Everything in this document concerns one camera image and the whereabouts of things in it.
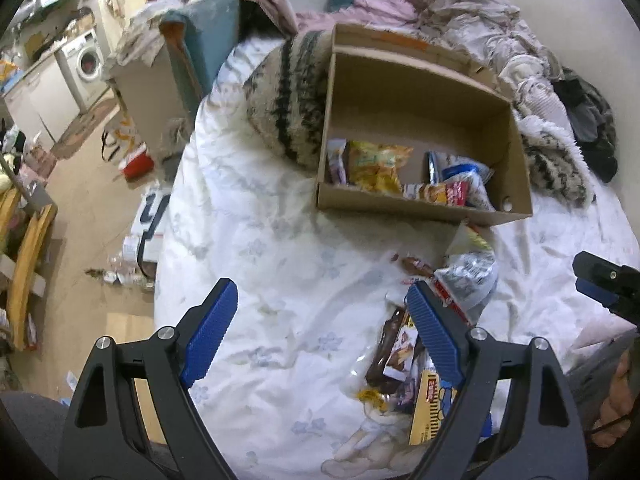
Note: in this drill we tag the brown cardboard box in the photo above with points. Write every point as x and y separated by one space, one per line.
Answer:
388 88

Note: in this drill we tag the white washing machine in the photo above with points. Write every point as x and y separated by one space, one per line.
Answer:
81 62

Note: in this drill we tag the red container on floor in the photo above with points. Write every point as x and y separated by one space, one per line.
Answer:
136 164

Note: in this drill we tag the blue white snack pack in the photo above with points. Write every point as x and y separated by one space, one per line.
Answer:
335 150

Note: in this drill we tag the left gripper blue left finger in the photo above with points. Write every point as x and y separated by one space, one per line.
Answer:
104 436

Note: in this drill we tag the dark clothes pile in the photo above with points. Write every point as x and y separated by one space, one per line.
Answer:
592 122

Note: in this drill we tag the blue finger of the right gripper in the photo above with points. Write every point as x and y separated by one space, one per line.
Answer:
597 293

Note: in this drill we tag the white silver snack wrapper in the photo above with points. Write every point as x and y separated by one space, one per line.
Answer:
432 172

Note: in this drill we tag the dark brown chocolate pack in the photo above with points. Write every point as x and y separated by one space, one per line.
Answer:
393 358

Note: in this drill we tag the white grey crumpled bedding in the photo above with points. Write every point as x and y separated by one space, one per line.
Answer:
491 32

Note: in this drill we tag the white floral bed sheet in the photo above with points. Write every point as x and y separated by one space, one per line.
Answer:
280 397

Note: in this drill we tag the right hand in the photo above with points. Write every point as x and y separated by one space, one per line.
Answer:
613 421

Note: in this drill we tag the beige black patterned fuzzy blanket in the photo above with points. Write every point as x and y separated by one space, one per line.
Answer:
286 97

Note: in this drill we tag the yellow striped snack box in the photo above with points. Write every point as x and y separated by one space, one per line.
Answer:
433 403

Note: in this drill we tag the small brown chocolate bar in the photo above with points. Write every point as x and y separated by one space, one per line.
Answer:
414 266

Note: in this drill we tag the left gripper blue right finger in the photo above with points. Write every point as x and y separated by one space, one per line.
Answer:
513 416

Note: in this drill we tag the wooden yellow rack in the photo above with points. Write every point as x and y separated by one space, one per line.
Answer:
19 273

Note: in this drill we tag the pink crumpled clothing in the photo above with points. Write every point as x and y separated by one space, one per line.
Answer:
375 13

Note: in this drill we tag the yellow chip bag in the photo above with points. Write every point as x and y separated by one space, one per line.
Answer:
375 167

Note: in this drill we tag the red yellow snack bar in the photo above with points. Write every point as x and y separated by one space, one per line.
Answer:
451 194

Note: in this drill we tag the teal cardboard box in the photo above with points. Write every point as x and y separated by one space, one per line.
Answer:
199 37

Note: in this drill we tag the blue cookie snack bag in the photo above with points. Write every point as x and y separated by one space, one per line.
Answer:
475 174

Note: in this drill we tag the silver red snack bag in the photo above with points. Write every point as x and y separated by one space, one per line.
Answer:
470 272

